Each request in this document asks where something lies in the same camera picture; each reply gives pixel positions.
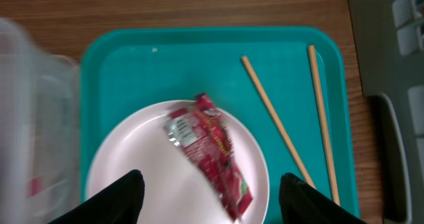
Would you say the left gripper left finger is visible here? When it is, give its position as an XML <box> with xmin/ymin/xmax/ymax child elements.
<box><xmin>49</xmin><ymin>170</ymin><xmax>145</xmax><ymax>224</ymax></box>

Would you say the teal plastic tray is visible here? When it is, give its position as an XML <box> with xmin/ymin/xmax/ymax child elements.
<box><xmin>80</xmin><ymin>27</ymin><xmax>360</xmax><ymax>223</ymax></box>

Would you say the large white plate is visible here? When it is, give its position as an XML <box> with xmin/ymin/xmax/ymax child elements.
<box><xmin>85</xmin><ymin>100</ymin><xmax>270</xmax><ymax>224</ymax></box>

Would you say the grey dish rack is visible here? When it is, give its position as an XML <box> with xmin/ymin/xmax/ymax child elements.
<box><xmin>348</xmin><ymin>0</ymin><xmax>423</xmax><ymax>223</ymax></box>

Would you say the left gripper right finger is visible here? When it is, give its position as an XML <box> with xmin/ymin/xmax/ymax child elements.
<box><xmin>279</xmin><ymin>173</ymin><xmax>365</xmax><ymax>224</ymax></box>

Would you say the wooden chopstick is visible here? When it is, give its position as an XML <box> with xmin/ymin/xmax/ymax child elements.
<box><xmin>241</xmin><ymin>56</ymin><xmax>316</xmax><ymax>189</ymax></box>
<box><xmin>307</xmin><ymin>45</ymin><xmax>341</xmax><ymax>205</ymax></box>

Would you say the clear plastic bin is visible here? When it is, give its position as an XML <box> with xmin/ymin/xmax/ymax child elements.
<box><xmin>1</xmin><ymin>19</ymin><xmax>80</xmax><ymax>223</ymax></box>

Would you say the red sauce packet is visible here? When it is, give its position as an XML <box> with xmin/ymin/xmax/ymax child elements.
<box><xmin>164</xmin><ymin>93</ymin><xmax>253</xmax><ymax>221</ymax></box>

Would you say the right wooden chopstick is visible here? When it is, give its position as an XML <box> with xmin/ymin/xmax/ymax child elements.
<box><xmin>307</xmin><ymin>45</ymin><xmax>341</xmax><ymax>205</ymax></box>

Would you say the left wooden chopstick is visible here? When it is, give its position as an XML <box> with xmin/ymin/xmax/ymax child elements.
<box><xmin>241</xmin><ymin>56</ymin><xmax>316</xmax><ymax>189</ymax></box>

